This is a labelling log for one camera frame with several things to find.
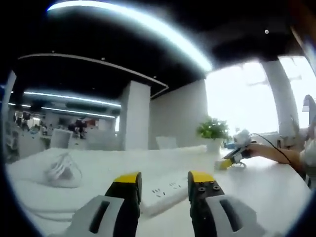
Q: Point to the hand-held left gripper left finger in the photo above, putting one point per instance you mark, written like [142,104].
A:
[123,205]

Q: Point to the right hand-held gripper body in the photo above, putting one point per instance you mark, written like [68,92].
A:
[243,140]

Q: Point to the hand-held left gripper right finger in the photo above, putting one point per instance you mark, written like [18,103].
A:
[205,205]

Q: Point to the white power strip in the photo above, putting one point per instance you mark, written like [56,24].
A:
[165,197]

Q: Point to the white desk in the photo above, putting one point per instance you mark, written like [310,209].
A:
[259,192]

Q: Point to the long ceiling light strip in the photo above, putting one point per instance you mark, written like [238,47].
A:
[138,27]

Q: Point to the green plant in white pot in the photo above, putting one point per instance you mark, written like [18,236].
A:
[213,130]

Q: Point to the plain white chair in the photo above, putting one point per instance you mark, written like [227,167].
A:
[166,143]

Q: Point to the person's grey shirt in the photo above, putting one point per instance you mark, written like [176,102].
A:
[308,155]

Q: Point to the wide grey mesh chair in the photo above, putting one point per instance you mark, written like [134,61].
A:
[101,140]

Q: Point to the narrow grey mesh chair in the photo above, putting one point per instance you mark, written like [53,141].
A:
[61,139]

